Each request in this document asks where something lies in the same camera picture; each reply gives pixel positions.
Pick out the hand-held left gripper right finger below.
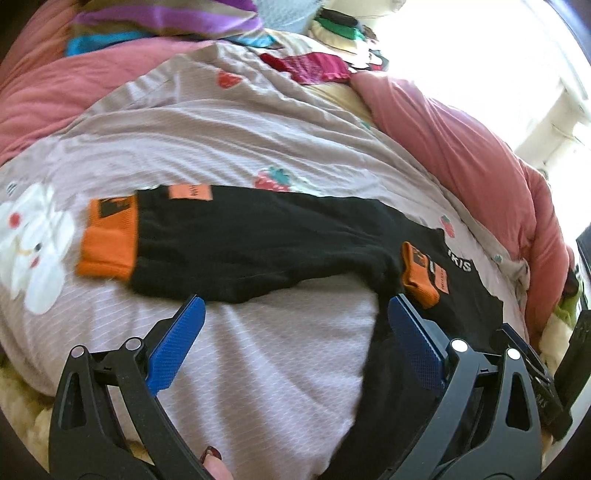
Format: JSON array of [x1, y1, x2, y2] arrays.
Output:
[[387, 293, 543, 480]]

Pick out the cream fleece sheet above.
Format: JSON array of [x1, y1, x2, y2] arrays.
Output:
[[0, 360, 155, 469]]

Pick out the pink cartoon-print bedsheet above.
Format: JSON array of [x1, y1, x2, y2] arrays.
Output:
[[0, 39, 532, 480]]

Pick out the dark green cloth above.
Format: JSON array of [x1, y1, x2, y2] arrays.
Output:
[[318, 11, 368, 41]]

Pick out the black furniture panel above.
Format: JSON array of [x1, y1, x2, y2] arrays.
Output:
[[575, 230, 591, 283]]

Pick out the pink duvet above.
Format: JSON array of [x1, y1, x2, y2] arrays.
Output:
[[0, 0, 578, 296]]

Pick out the pile of folded clothes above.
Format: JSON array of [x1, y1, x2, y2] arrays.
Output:
[[307, 0, 416, 72]]

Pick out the purple striped cloth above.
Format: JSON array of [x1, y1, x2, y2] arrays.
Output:
[[65, 0, 282, 58]]

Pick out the person's foot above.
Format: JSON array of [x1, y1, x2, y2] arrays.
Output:
[[201, 445, 237, 480]]

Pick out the red cloth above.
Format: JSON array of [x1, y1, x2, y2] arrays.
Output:
[[259, 52, 352, 86]]

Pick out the grey quilted pillow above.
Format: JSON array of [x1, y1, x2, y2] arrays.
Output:
[[256, 0, 324, 35]]

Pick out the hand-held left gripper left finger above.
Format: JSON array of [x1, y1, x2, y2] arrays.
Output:
[[48, 295, 218, 480]]

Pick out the black garment with orange cuffs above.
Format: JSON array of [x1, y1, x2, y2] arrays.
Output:
[[76, 182, 506, 480]]

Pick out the green plush toy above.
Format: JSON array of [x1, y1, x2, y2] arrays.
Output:
[[551, 277, 583, 326]]

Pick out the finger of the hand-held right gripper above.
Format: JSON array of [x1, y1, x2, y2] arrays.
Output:
[[490, 323, 561, 416]]

